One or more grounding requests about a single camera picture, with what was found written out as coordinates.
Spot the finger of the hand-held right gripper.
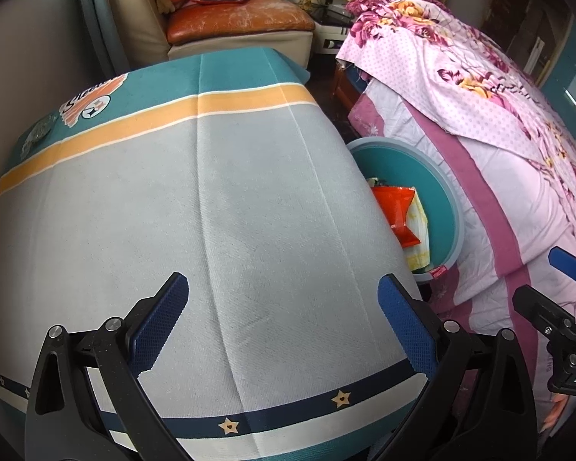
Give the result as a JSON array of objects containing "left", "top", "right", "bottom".
[
  {"left": 548, "top": 246, "right": 576, "bottom": 294},
  {"left": 512, "top": 284, "right": 576, "bottom": 347}
]

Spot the pink and white quilt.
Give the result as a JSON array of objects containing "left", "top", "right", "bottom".
[{"left": 348, "top": 77, "right": 576, "bottom": 443}]

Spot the orange seat cushion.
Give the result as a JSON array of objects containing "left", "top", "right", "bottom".
[{"left": 167, "top": 0, "right": 316, "bottom": 45}]

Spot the orange snack bag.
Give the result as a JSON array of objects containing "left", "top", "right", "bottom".
[{"left": 371, "top": 186, "right": 420, "bottom": 249}]

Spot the teal striped tablecloth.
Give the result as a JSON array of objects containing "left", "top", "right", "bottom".
[{"left": 0, "top": 48, "right": 430, "bottom": 461}]

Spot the teal trash bin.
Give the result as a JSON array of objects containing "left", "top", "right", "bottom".
[{"left": 346, "top": 137, "right": 465, "bottom": 282}]

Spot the dark wooden cabinet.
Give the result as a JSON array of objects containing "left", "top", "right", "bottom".
[{"left": 480, "top": 0, "right": 574, "bottom": 87}]

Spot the yellow wrapper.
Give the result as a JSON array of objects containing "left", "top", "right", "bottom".
[{"left": 403, "top": 192, "right": 433, "bottom": 272}]

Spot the pink floral bedsheet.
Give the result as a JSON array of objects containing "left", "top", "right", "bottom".
[{"left": 336, "top": 0, "right": 576, "bottom": 231}]

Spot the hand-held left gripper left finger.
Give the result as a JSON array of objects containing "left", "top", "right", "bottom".
[{"left": 25, "top": 271, "right": 193, "bottom": 461}]

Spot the cream leather sofa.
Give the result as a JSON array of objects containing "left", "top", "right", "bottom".
[{"left": 108, "top": 0, "right": 316, "bottom": 65}]

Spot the wooden bed frame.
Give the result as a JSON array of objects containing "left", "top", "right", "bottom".
[{"left": 335, "top": 60, "right": 368, "bottom": 111}]

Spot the white side table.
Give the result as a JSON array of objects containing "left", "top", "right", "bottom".
[{"left": 313, "top": 0, "right": 353, "bottom": 56}]

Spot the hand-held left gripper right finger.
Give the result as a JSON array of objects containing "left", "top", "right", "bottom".
[{"left": 372, "top": 273, "right": 538, "bottom": 461}]

